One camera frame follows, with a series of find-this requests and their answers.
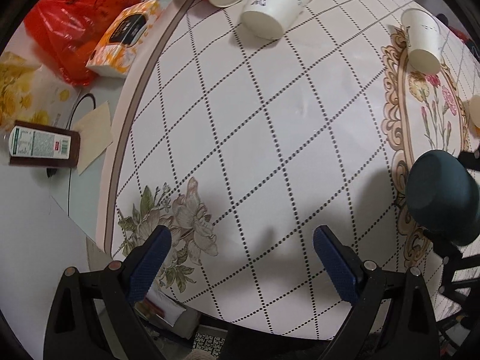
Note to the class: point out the orange and white paper cup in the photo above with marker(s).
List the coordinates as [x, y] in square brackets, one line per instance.
[474, 110]

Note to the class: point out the red plastic bag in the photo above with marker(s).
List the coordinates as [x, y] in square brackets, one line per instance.
[69, 30]

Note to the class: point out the orange tissue box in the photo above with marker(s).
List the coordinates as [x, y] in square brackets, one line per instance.
[115, 52]

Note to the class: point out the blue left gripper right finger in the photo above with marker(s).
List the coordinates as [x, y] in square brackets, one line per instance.
[339, 261]

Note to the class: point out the bag of yellow chips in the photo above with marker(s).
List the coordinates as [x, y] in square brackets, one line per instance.
[30, 92]

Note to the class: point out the white diamond pattern tablecloth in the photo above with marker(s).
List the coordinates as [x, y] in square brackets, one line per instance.
[242, 147]

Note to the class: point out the dark brown medicine bottle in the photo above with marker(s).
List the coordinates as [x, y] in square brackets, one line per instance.
[36, 145]

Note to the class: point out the dark green cup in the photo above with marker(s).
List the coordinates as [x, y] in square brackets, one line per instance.
[443, 197]

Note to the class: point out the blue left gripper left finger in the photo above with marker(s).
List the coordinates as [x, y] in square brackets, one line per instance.
[144, 262]

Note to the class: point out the beige paper napkin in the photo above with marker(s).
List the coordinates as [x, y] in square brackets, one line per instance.
[95, 135]

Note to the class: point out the white cup with black calligraphy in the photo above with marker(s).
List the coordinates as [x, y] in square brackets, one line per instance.
[270, 19]

